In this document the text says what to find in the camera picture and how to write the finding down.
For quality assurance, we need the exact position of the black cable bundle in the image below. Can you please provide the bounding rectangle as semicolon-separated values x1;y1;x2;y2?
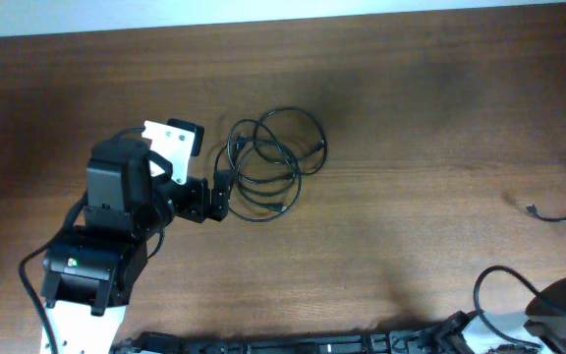
212;105;329;224

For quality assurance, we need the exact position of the black usb cable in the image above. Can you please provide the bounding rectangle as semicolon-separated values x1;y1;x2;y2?
525;161;566;223

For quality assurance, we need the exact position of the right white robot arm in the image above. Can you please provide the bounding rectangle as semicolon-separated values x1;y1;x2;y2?
433;298;566;354

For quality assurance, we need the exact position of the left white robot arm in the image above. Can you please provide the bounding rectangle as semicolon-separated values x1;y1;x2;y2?
41;138;234;353

